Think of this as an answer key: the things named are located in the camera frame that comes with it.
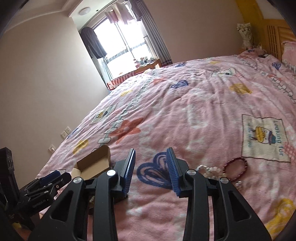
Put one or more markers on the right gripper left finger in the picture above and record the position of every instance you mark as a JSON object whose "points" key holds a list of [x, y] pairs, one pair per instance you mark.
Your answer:
{"points": [[67, 217]]}

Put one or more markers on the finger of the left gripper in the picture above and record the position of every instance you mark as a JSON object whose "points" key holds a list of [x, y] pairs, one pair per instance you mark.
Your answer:
{"points": [[38, 186], [53, 175]]}

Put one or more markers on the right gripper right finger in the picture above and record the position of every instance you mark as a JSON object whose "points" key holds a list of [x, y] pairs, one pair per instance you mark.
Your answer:
{"points": [[234, 218]]}

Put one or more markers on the open cardboard jewelry box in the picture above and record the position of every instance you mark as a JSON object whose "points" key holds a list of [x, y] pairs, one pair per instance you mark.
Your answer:
{"points": [[93, 164]]}

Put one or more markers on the pink patterned bed blanket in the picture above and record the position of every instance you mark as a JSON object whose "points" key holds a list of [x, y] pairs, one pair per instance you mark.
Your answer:
{"points": [[227, 115]]}

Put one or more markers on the dark hanging garment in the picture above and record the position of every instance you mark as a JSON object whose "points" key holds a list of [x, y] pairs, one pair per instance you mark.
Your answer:
{"points": [[92, 43]]}

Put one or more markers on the wooden desk by window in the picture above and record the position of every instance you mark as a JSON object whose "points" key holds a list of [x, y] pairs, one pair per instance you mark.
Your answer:
{"points": [[111, 85]]}

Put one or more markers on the round ceiling lamp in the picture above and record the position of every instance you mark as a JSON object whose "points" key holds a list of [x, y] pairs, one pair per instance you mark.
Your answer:
{"points": [[84, 11]]}

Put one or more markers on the pink pillow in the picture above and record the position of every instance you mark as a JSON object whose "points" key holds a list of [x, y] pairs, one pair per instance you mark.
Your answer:
{"points": [[289, 55]]}

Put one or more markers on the grey striped curtain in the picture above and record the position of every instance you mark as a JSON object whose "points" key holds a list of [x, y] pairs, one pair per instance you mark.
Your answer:
{"points": [[143, 14]]}

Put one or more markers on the wooden headboard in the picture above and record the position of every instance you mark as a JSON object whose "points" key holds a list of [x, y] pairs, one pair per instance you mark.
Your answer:
{"points": [[271, 34]]}

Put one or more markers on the white wall socket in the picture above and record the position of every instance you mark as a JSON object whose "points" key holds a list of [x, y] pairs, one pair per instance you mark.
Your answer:
{"points": [[52, 149]]}

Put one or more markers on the white wall switch pair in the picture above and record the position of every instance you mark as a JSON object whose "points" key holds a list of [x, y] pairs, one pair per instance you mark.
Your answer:
{"points": [[66, 133]]}

